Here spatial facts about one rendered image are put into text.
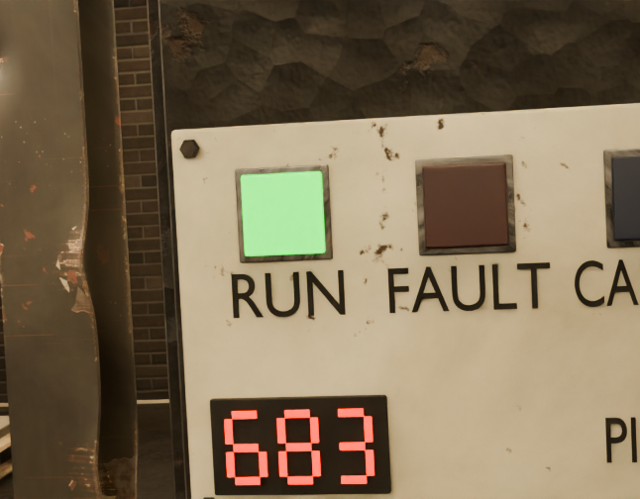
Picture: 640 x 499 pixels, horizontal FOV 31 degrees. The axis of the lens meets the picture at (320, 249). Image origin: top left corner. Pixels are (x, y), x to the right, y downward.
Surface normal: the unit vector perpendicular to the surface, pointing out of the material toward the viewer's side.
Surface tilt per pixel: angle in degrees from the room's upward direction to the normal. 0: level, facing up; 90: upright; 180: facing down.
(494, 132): 90
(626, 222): 90
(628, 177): 90
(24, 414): 90
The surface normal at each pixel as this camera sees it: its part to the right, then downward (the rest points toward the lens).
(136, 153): -0.15, 0.06
